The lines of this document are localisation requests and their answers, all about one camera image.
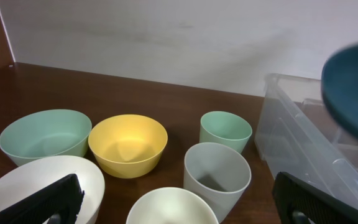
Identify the yellow bowl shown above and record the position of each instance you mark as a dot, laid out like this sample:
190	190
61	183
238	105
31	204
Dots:
129	145

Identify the cream cup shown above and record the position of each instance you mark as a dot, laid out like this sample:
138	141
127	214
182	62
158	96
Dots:
171	205

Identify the clear plastic storage bin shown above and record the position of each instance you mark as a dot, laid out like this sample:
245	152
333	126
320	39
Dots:
296	134

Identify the teal green cup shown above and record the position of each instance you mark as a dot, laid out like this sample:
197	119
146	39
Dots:
225	128

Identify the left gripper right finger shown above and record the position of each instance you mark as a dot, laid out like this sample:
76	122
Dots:
299	202

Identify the white bowl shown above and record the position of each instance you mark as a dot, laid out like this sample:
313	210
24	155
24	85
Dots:
34	176

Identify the grey cup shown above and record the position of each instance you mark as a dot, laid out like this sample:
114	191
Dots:
217	174

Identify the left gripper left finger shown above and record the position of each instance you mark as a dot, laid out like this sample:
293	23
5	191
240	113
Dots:
59	202

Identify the dark blue plate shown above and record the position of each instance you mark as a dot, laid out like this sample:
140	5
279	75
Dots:
339	88

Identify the mint green bowl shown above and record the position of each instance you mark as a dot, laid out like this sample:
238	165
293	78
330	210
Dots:
46	133

